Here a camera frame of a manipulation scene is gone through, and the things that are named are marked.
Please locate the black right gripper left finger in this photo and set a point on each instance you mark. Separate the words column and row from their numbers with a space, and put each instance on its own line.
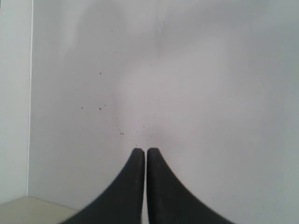
column 121, row 202

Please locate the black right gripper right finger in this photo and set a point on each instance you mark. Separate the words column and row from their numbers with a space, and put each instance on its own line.
column 169, row 201

